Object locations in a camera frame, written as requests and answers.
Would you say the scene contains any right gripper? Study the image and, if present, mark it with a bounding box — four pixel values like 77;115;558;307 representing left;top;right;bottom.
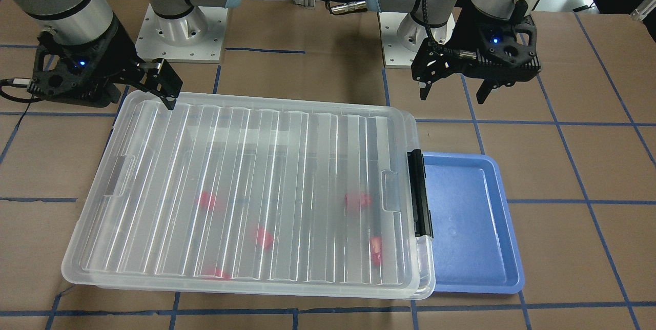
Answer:
27;15;183;111

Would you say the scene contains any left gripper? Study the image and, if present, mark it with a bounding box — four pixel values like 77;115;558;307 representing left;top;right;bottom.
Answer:
412;10;542;105

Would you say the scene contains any clear ribbed box lid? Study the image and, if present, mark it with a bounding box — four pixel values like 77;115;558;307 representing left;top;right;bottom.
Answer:
61;91;436;300

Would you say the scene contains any red block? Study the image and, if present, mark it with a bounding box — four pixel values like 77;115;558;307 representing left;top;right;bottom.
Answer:
368;236;383;267
255;226;274;250
344;192;373;214
201;267;232;280
196;191;226;211

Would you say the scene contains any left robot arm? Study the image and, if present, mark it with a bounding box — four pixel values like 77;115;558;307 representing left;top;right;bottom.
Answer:
365;0;542;104

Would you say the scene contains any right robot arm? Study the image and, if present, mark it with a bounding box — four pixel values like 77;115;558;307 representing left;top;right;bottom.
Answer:
2;0;241;110

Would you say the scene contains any red block in box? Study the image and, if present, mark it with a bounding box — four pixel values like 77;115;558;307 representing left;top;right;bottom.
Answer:
196;191;226;211
201;267;232;280
255;226;274;250

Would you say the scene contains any clear plastic storage box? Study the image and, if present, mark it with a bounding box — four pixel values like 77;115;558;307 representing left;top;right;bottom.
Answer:
92;146;436;301

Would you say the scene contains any blue plastic tray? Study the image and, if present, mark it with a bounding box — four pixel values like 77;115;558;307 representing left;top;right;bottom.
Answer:
423;152;525;295

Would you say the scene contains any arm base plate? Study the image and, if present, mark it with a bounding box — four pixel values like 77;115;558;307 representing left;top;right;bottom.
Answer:
135;6;230;64
378;12;426;69

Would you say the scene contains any black box latch handle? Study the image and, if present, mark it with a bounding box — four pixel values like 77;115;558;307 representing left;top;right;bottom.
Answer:
407;149;434;238

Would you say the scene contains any metal cable connector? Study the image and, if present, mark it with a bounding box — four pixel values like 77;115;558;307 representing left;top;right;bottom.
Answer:
325;1;367;16

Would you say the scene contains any aluminium rail corner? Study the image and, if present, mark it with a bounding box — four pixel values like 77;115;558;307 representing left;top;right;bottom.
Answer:
630;0;655;21

